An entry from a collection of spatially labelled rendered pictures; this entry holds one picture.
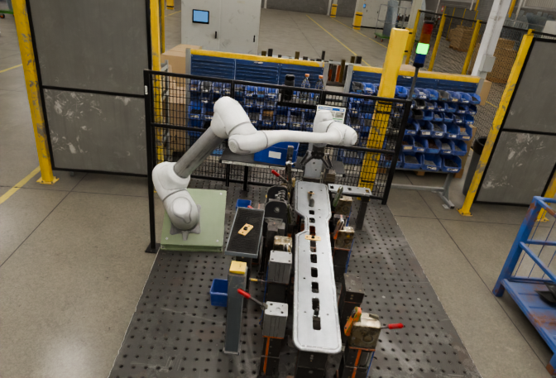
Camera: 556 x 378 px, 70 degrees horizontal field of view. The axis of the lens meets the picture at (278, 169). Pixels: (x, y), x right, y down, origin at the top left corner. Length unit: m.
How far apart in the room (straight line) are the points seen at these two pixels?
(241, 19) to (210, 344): 7.45
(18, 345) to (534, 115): 4.88
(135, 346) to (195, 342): 0.26
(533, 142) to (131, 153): 4.31
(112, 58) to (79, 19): 0.42
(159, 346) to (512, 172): 4.20
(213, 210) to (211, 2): 6.69
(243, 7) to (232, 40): 0.71
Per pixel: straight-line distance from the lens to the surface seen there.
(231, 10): 8.72
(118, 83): 4.23
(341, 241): 2.18
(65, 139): 4.65
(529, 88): 4.78
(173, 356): 1.93
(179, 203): 2.21
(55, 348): 3.04
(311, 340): 1.62
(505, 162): 5.02
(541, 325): 3.55
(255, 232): 1.82
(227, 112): 1.96
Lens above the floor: 2.19
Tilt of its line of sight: 25 degrees down
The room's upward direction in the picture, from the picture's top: 7 degrees clockwise
